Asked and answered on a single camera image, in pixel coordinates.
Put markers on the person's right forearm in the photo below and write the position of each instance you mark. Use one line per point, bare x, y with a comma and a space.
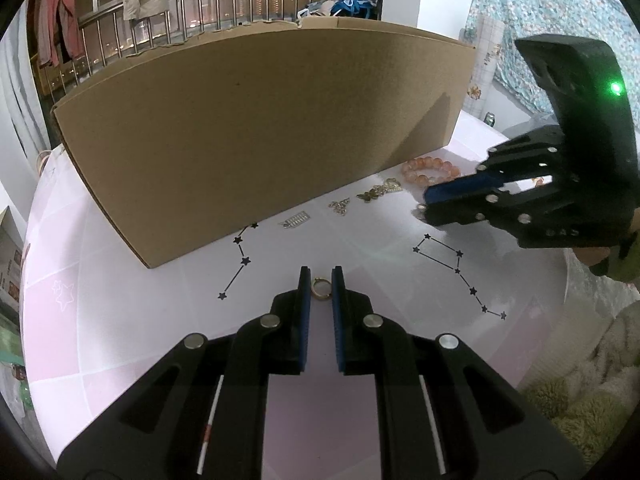
625, 270

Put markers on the metal balcony railing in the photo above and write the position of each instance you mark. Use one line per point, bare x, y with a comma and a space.
200, 15

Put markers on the large brown cardboard box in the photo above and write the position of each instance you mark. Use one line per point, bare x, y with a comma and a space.
250, 130

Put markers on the green can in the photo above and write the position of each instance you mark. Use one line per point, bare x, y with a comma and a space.
489, 119

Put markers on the red hanging garment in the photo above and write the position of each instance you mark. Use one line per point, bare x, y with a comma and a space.
57, 15

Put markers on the teal floral cloth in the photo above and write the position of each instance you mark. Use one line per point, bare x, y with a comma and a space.
550, 20

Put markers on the gold butterfly charm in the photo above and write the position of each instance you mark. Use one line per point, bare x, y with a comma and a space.
369, 195

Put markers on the person's white fleece clothing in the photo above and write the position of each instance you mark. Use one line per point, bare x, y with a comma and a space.
590, 390

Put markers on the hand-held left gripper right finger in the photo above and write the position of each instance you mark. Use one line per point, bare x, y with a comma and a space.
337, 320

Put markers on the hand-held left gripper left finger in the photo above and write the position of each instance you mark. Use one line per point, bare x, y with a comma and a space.
304, 320

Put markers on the person's right hand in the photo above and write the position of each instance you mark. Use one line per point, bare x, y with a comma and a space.
595, 256

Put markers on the printed paper roll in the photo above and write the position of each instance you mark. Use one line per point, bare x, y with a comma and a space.
482, 60

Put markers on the white curtain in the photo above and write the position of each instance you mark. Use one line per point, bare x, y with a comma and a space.
22, 90

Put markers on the rectangular silver charm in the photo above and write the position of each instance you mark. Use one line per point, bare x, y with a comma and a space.
295, 220

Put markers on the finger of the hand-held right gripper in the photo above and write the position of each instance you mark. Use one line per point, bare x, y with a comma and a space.
465, 187
460, 214

